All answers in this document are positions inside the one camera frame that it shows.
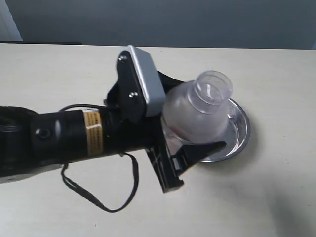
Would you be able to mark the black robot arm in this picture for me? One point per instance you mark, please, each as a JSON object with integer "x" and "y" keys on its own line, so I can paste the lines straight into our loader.
{"x": 32, "y": 143}

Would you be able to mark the round stainless steel tray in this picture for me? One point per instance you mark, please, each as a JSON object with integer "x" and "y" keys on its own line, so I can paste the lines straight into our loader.
{"x": 237, "y": 134}

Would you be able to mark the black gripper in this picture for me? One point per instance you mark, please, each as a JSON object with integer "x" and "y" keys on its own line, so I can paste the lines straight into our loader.
{"x": 120, "y": 136}

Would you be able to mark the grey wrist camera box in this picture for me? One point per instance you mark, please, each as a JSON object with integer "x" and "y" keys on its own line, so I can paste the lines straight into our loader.
{"x": 149, "y": 80}

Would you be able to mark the clear plastic shaker bottle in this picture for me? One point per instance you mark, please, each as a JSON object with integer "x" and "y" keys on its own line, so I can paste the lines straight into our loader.
{"x": 197, "y": 111}

